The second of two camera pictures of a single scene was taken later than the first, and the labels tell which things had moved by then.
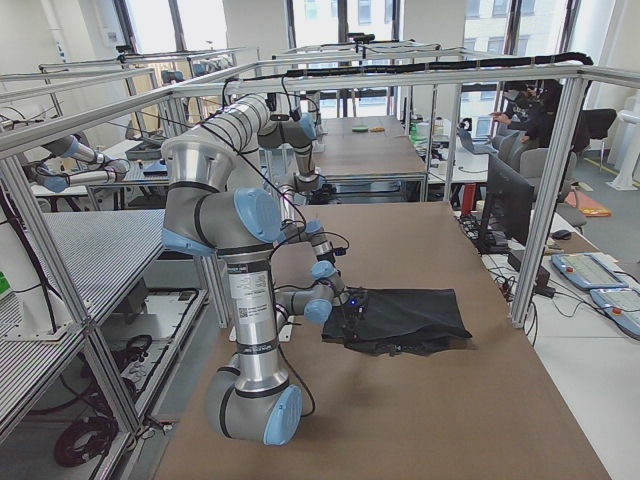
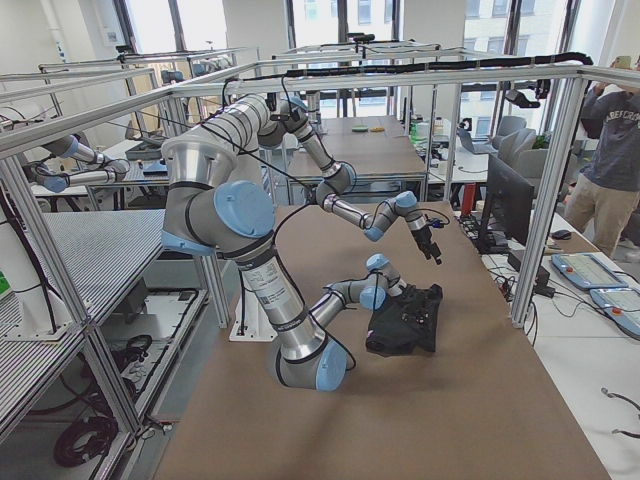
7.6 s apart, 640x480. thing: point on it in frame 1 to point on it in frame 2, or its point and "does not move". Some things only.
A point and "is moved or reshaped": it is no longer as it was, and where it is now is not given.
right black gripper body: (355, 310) to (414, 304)
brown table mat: (490, 411) does not move
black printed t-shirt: (415, 321) is moved or reshaped
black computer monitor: (508, 209) does not move
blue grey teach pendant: (588, 270) does not move
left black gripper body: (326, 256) to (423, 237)
